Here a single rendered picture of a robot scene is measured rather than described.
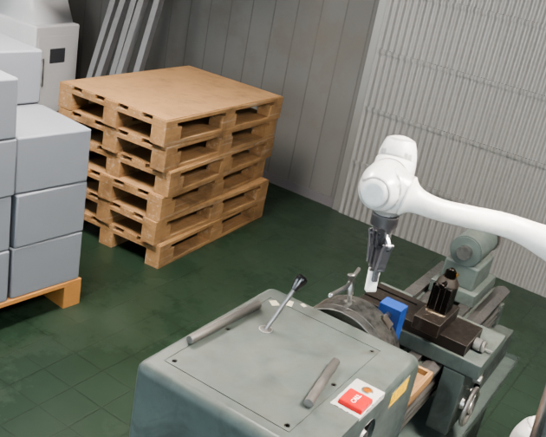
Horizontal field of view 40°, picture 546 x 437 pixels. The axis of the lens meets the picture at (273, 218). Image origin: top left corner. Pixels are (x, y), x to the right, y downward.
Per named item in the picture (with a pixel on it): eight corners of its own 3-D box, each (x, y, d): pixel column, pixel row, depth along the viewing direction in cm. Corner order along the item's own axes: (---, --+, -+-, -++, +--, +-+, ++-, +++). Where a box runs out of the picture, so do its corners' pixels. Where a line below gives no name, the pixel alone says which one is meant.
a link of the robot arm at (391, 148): (375, 182, 207) (363, 194, 195) (386, 127, 201) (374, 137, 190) (413, 192, 204) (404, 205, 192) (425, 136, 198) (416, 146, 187)
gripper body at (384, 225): (405, 218, 200) (398, 250, 203) (393, 206, 207) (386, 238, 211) (379, 218, 198) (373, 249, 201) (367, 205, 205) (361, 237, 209)
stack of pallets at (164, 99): (169, 178, 626) (184, 61, 588) (264, 217, 587) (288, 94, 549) (43, 220, 511) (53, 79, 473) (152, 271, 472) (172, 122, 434)
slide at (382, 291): (463, 357, 262) (466, 346, 261) (356, 307, 282) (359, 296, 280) (479, 338, 277) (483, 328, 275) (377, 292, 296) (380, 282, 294)
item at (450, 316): (436, 338, 262) (439, 326, 260) (410, 326, 266) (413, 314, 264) (456, 318, 278) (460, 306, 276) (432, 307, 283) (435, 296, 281)
